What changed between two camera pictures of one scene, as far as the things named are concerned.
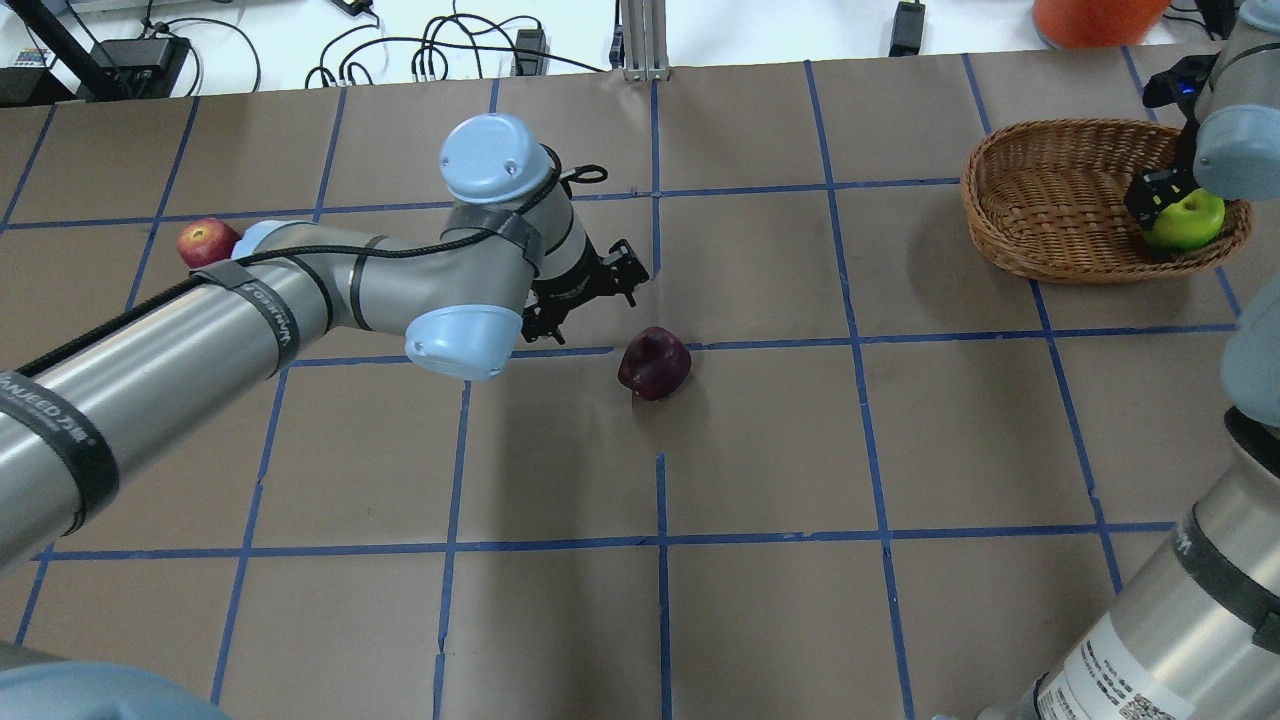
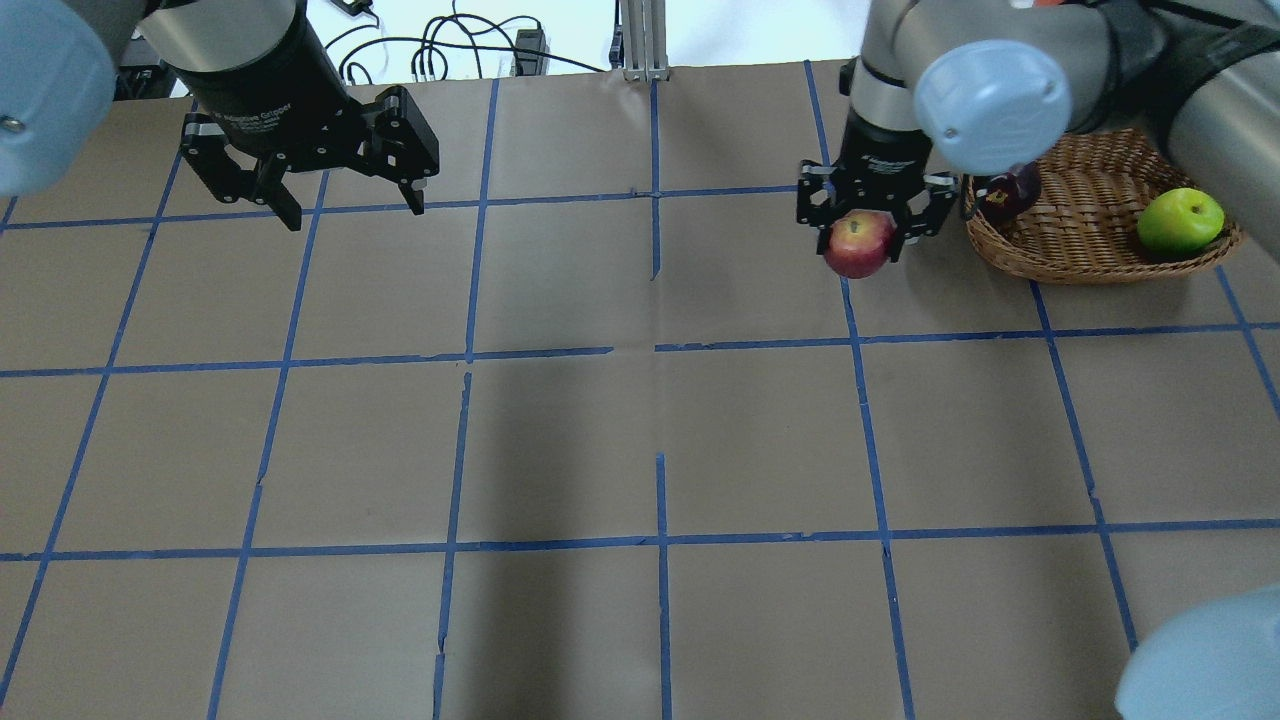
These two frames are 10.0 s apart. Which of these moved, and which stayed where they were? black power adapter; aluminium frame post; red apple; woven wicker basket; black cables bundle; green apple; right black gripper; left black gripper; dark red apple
Moved: red apple; dark red apple; right black gripper; left black gripper
Stayed: green apple; black cables bundle; woven wicker basket; black power adapter; aluminium frame post
